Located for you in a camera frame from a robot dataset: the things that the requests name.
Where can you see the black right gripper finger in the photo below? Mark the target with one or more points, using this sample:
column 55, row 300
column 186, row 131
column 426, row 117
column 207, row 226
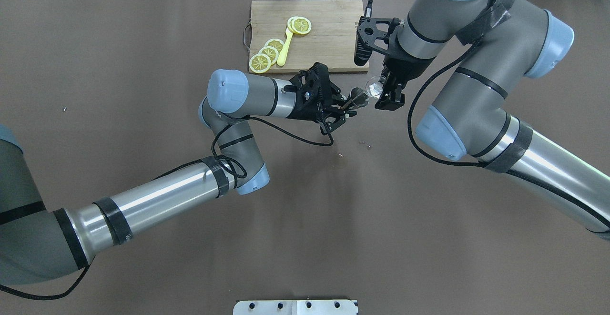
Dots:
column 384, row 97
column 395, row 98

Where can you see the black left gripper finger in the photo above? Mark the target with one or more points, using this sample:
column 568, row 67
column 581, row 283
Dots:
column 337, row 99
column 330, row 118

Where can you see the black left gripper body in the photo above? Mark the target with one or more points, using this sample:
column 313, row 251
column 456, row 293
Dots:
column 318, row 110

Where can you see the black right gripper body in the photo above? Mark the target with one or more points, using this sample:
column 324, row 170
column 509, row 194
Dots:
column 404, row 72

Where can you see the clear glass measuring cup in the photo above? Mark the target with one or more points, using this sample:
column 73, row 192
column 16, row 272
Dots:
column 374, row 87

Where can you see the steel jigger measuring cup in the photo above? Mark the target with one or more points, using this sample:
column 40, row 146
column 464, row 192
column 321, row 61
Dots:
column 357, row 98

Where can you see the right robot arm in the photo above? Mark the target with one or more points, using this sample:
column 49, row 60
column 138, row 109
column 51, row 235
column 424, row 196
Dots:
column 509, row 40

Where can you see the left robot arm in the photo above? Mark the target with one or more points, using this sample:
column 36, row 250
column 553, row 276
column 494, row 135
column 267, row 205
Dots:
column 45, row 254

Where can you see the yellow plastic knife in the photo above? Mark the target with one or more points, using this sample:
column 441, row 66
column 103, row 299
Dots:
column 282, row 56

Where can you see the bamboo cutting board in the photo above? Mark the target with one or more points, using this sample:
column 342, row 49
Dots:
column 331, row 40

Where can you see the middle lemon slice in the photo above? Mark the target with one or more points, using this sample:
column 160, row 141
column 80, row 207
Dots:
column 271, row 52

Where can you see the inner lemon slice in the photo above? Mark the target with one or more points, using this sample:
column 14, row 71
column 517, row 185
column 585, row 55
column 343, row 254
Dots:
column 276, row 43

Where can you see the lemon slice end of row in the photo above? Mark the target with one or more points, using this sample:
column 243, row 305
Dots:
column 260, row 63

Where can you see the lemon slice on knife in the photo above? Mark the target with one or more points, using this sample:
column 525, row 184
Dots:
column 299, row 25

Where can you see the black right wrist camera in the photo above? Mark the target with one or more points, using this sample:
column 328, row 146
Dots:
column 374, row 34

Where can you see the white camera mast base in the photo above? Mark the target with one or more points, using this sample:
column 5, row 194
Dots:
column 297, row 307

